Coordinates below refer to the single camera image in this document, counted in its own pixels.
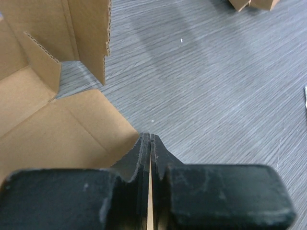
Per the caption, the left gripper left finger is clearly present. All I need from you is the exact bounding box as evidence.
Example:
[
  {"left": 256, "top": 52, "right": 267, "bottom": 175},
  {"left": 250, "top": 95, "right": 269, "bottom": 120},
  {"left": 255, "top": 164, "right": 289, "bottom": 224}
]
[{"left": 0, "top": 134, "right": 150, "bottom": 230}]

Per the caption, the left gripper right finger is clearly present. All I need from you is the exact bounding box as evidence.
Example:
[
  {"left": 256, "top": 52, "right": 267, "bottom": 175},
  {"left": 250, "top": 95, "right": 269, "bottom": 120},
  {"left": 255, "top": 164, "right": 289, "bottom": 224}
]
[{"left": 150, "top": 135, "right": 295, "bottom": 230}]

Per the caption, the brown cardboard box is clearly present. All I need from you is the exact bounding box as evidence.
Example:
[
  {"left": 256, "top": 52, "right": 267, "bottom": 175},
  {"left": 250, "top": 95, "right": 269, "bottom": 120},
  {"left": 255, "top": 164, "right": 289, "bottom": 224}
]
[
  {"left": 0, "top": 0, "right": 140, "bottom": 186},
  {"left": 228, "top": 0, "right": 279, "bottom": 12}
]

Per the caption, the flat brown cardboard box blank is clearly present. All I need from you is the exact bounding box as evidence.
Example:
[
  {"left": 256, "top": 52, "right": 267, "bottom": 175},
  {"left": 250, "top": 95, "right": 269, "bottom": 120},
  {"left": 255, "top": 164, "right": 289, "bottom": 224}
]
[{"left": 228, "top": 0, "right": 279, "bottom": 12}]

